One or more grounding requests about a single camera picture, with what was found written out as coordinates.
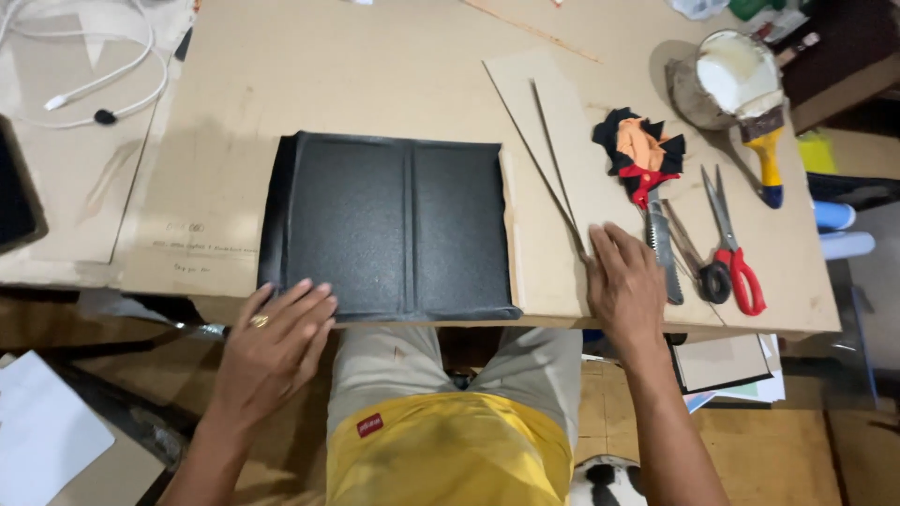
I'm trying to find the person's right hand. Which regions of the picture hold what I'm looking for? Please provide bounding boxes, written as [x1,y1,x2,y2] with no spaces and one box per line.
[585,223,669,356]

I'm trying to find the person's left hand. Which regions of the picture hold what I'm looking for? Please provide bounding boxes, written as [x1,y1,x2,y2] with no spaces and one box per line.
[210,277,339,430]

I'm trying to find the thin metal blade tool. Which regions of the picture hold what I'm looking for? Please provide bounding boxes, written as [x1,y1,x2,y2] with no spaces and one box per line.
[663,200,705,283]

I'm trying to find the grey cardboard sheet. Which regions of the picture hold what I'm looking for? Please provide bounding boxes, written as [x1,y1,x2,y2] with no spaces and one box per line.
[481,49,727,328]

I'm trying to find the grey trousers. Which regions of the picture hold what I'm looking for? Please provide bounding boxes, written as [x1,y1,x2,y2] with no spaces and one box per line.
[326,326,584,452]

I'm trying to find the stack of papers and boards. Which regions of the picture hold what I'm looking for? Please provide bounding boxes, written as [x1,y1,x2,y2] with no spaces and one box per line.
[667,333,788,414]

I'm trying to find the black orange red rag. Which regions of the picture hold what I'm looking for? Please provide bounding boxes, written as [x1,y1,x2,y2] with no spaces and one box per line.
[592,107,687,210]

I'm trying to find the short thin cardboard strip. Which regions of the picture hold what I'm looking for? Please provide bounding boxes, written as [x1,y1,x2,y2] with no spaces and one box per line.
[529,79,586,241]

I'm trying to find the long thin cardboard strip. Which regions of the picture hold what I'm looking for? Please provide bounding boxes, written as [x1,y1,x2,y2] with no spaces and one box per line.
[481,61,590,260]

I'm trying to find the black textured book cover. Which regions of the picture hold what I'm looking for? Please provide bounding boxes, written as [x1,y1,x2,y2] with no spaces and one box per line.
[256,131,523,323]

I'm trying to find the black and white furry thing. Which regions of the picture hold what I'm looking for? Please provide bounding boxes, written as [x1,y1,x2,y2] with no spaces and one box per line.
[568,455,649,506]

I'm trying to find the yellow shirt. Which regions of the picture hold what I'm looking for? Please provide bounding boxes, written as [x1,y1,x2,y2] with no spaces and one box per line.
[325,391,575,506]

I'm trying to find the blue and white rolls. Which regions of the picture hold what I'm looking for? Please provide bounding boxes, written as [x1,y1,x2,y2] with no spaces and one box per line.
[811,200,877,261]

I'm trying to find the tin of white glue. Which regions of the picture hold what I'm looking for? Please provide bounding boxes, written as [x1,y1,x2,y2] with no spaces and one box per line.
[666,29,783,132]

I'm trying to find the yellow green sheet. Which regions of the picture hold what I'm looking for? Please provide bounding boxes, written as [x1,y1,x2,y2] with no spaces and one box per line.
[796,129,839,177]

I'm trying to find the white paper sheet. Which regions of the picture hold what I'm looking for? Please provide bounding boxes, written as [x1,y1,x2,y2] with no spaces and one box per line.
[0,350,116,506]

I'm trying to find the brown cardboard underlay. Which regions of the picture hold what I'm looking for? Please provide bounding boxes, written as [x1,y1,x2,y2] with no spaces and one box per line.
[0,0,199,289]

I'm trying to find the large brown work board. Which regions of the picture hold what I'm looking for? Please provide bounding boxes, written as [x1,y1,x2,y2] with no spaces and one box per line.
[120,0,842,335]

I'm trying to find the heap of clutter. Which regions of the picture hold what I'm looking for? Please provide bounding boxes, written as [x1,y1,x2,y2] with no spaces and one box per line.
[667,0,822,70]

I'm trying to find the black flat device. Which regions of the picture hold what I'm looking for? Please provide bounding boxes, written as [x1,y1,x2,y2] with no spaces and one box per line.
[0,114,49,256]

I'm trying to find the red black handled scissors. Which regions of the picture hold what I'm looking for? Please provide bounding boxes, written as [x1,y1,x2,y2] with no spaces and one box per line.
[697,164,768,317]

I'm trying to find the yellow handled paint brush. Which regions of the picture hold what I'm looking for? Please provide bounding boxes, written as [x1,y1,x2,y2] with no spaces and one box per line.
[735,90,788,210]

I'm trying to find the white cable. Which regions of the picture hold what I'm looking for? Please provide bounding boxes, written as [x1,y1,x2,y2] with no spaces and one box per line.
[0,0,170,130]

